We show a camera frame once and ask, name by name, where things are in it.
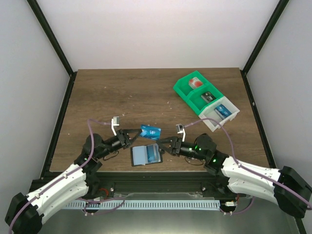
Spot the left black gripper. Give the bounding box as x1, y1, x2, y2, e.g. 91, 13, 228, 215
97, 129, 143, 159

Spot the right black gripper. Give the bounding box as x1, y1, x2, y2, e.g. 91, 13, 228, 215
156, 136, 207, 161

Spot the black card holder wallet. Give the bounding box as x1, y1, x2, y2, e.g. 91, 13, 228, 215
130, 145, 163, 167

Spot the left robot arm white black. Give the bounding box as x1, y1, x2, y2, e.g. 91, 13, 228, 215
5, 129, 142, 234

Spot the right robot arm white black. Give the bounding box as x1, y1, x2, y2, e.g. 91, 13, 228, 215
156, 134, 312, 218

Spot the card inside holder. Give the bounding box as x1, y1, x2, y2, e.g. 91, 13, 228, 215
146, 144, 161, 164

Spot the black card in bin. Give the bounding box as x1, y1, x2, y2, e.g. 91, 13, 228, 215
201, 91, 216, 103

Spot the blue card in bin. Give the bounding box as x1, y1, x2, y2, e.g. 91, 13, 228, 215
214, 104, 232, 119

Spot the red white card in bin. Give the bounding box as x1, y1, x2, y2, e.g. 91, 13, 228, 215
188, 77, 203, 89

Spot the green white sorting bin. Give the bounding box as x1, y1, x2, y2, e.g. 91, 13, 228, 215
173, 71, 240, 132

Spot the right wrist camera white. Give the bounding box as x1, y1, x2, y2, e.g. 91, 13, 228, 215
175, 124, 186, 142

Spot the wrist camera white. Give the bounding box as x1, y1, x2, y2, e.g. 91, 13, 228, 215
111, 116, 120, 136
175, 124, 186, 142

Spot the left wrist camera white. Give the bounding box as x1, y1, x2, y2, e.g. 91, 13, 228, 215
111, 116, 120, 136

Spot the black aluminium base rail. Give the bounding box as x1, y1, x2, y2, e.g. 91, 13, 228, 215
29, 171, 244, 195

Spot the light blue slotted cable duct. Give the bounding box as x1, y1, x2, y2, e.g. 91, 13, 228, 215
63, 199, 221, 210

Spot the left black frame post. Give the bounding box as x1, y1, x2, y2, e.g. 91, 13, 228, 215
26, 0, 75, 76

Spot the black frame post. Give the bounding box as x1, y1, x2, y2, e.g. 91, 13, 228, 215
242, 0, 289, 74
26, 0, 75, 76

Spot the right black frame post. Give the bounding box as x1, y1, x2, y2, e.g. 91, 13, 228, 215
242, 0, 289, 74

